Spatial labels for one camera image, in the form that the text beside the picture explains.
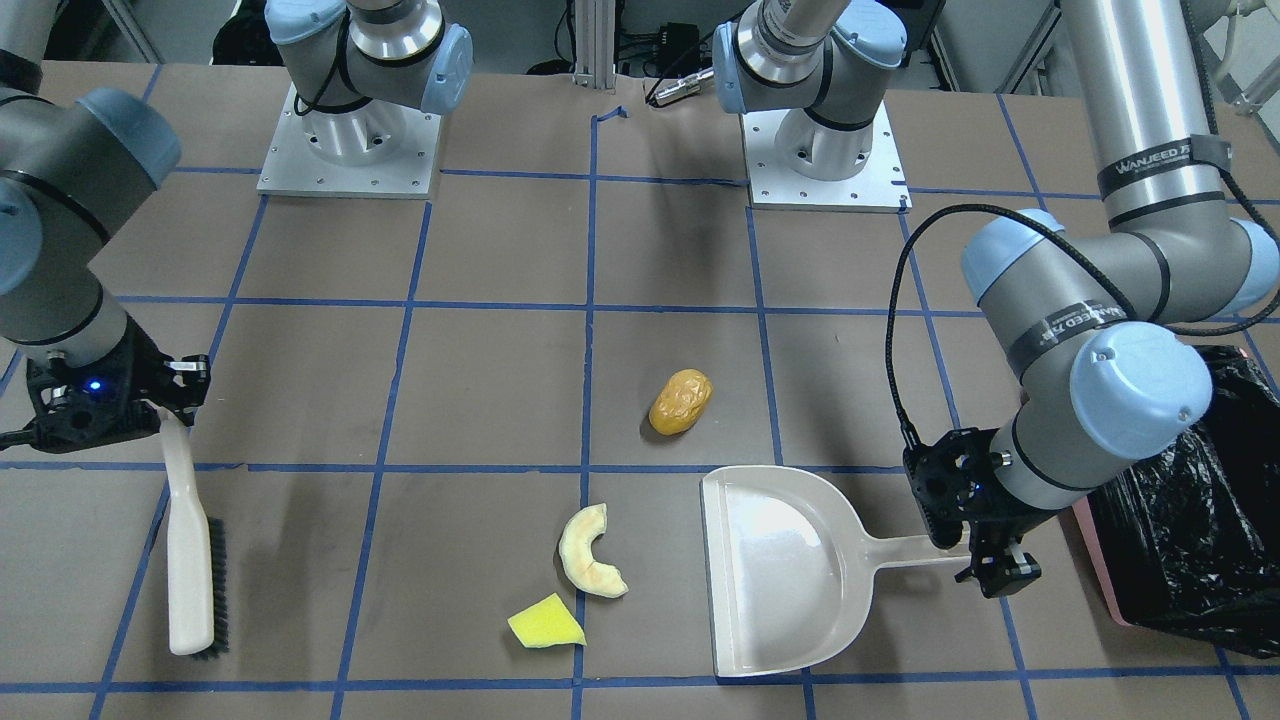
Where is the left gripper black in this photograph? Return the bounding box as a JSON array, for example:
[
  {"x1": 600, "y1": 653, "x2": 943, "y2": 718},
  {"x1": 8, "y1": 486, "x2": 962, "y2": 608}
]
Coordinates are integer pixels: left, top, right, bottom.
[{"x1": 902, "y1": 428, "x2": 1057, "y2": 600}]

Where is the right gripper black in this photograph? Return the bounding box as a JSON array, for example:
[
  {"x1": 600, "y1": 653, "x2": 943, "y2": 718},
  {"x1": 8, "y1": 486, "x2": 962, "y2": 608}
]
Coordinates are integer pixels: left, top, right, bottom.
[{"x1": 1, "y1": 320, "x2": 211, "y2": 454}]

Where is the beige hand brush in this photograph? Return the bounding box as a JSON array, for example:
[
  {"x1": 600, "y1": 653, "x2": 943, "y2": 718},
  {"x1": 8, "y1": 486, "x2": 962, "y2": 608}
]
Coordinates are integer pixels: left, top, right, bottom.
[{"x1": 157, "y1": 409, "x2": 229, "y2": 660}]

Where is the beige plastic dustpan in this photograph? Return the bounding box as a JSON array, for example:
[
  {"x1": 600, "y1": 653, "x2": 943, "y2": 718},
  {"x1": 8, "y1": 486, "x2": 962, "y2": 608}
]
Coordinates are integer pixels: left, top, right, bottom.
[{"x1": 700, "y1": 465, "x2": 970, "y2": 678}]

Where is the orange potato toy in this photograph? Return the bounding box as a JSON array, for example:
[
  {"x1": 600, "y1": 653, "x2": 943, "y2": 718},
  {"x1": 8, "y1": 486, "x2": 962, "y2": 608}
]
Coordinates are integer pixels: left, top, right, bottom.
[{"x1": 646, "y1": 368, "x2": 716, "y2": 436}]

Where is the pale curved peel piece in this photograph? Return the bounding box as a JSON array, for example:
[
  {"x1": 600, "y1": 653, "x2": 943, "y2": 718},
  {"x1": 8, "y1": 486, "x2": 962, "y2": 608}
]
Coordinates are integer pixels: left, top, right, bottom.
[{"x1": 557, "y1": 503, "x2": 628, "y2": 600}]

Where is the yellow green sponge piece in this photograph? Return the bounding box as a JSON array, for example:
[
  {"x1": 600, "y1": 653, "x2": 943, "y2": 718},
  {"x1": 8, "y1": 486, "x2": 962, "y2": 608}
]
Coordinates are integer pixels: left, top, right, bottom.
[{"x1": 506, "y1": 593, "x2": 588, "y2": 650}]

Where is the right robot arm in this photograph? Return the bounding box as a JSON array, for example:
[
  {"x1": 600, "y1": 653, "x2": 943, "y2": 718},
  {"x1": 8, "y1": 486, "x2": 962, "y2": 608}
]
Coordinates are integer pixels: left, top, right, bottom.
[{"x1": 1, "y1": 1, "x2": 474, "y2": 454}]

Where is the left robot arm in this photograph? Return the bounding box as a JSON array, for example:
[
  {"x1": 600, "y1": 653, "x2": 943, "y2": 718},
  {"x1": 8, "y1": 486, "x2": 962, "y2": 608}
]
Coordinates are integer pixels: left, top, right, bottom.
[{"x1": 886, "y1": 1, "x2": 1277, "y2": 598}]

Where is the black lined trash bin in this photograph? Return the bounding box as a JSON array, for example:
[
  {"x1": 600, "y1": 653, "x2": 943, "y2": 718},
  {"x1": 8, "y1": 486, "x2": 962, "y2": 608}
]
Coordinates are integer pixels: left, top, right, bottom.
[{"x1": 1075, "y1": 345, "x2": 1279, "y2": 659}]

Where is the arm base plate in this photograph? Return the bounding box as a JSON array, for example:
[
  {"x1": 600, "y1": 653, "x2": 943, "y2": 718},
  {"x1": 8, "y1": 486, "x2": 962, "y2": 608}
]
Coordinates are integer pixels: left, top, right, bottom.
[
  {"x1": 257, "y1": 86, "x2": 445, "y2": 200},
  {"x1": 740, "y1": 102, "x2": 913, "y2": 213}
]

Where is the aluminium frame post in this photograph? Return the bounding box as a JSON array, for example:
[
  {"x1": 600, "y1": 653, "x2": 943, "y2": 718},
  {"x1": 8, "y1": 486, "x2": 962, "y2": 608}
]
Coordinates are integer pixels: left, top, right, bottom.
[{"x1": 572, "y1": 0, "x2": 618, "y2": 94}]

